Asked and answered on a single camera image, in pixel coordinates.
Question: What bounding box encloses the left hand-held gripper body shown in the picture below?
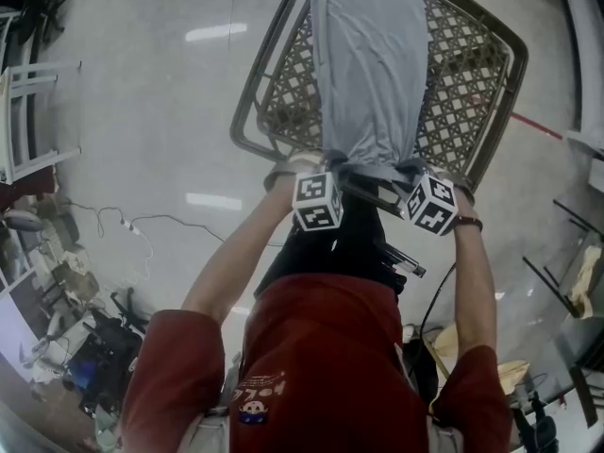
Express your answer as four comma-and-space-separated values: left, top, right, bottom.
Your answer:
262, 151, 345, 233

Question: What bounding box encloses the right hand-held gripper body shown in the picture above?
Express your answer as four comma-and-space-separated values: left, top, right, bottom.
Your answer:
403, 166, 476, 238

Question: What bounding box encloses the grey cloth garment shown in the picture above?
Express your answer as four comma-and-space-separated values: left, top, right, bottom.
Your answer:
306, 0, 431, 181

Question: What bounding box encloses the person's right forearm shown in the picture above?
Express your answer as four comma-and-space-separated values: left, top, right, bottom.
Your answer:
450, 217, 500, 362

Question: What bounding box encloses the person's left forearm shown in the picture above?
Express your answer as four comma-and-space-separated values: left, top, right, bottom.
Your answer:
181, 187, 303, 325

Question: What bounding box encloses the person's dark wristband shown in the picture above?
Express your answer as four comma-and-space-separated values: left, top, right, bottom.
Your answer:
454, 213, 485, 233

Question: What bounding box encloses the black waist device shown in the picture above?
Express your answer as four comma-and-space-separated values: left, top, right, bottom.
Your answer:
377, 242, 428, 280

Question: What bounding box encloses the dark lattice glass-top table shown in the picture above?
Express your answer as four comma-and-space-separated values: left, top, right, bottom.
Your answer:
229, 0, 529, 216

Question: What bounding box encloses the green chair with black legs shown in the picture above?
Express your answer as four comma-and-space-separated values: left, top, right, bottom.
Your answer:
521, 198, 604, 321

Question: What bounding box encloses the person's red shirt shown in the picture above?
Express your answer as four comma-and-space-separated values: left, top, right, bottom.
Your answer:
120, 274, 514, 453

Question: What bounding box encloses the beige cloth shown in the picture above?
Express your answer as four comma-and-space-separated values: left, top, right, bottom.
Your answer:
568, 244, 604, 319

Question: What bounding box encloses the black office chair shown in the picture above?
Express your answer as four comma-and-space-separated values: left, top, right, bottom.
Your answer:
89, 288, 147, 381

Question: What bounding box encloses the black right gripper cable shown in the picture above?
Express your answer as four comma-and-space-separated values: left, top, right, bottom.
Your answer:
408, 261, 458, 381

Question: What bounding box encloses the black floor cable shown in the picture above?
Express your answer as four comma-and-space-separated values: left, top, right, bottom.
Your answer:
131, 213, 227, 244

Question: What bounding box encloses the white wall shelving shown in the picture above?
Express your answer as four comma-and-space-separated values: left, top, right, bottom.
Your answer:
554, 0, 604, 159

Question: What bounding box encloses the white desk frame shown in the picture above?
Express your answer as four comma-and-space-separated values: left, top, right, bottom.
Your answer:
0, 61, 85, 186

